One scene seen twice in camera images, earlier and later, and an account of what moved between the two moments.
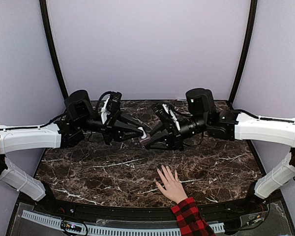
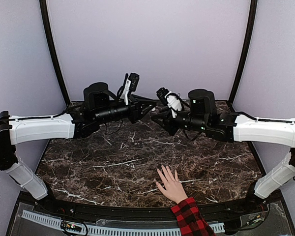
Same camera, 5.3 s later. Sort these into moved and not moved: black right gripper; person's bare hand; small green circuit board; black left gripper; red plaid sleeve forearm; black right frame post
Moved: black left gripper; black right gripper
Not moved: red plaid sleeve forearm; person's bare hand; small green circuit board; black right frame post
